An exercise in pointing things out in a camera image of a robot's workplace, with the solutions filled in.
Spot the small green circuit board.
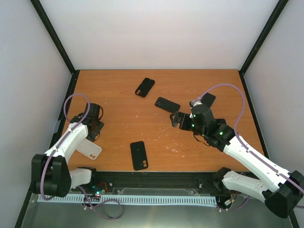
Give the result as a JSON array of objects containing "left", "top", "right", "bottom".
[{"left": 95, "top": 189, "right": 107, "bottom": 197}]

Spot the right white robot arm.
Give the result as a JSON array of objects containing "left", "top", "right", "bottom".
[{"left": 170, "top": 102, "right": 304, "bottom": 219}]

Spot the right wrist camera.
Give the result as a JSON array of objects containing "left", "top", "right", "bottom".
[{"left": 190, "top": 100, "right": 202, "bottom": 109}]

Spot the black phone case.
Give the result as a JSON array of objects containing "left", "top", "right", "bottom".
[
  {"left": 130, "top": 141, "right": 149, "bottom": 171},
  {"left": 155, "top": 97, "right": 180, "bottom": 114},
  {"left": 135, "top": 78, "right": 155, "bottom": 98}
]

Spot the white phone case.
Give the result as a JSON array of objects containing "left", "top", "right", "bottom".
[{"left": 76, "top": 139, "right": 102, "bottom": 160}]

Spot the black phone case top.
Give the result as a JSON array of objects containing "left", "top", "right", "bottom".
[{"left": 135, "top": 78, "right": 155, "bottom": 98}]

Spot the black phone case middle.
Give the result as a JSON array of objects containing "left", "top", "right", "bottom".
[{"left": 155, "top": 97, "right": 180, "bottom": 114}]

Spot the black frame post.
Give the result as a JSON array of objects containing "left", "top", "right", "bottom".
[
  {"left": 239, "top": 0, "right": 289, "bottom": 76},
  {"left": 29, "top": 0, "right": 80, "bottom": 76}
]

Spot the light blue cable duct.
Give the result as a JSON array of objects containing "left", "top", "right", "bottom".
[{"left": 37, "top": 194, "right": 217, "bottom": 207}]

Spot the black smartphone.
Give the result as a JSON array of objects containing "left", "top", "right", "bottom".
[
  {"left": 200, "top": 93, "right": 216, "bottom": 108},
  {"left": 216, "top": 119, "right": 227, "bottom": 125}
]

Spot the right black frame post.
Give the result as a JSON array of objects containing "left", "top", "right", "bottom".
[{"left": 239, "top": 0, "right": 289, "bottom": 76}]

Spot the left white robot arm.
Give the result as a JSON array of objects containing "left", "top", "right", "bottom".
[{"left": 30, "top": 103, "right": 104, "bottom": 200}]

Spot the black phone case front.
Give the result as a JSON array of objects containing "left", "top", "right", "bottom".
[{"left": 130, "top": 141, "right": 149, "bottom": 171}]

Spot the left black frame post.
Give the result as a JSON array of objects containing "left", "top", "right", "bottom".
[{"left": 29, "top": 0, "right": 80, "bottom": 76}]

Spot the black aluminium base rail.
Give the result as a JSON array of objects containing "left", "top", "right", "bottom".
[{"left": 82, "top": 171, "right": 234, "bottom": 195}]

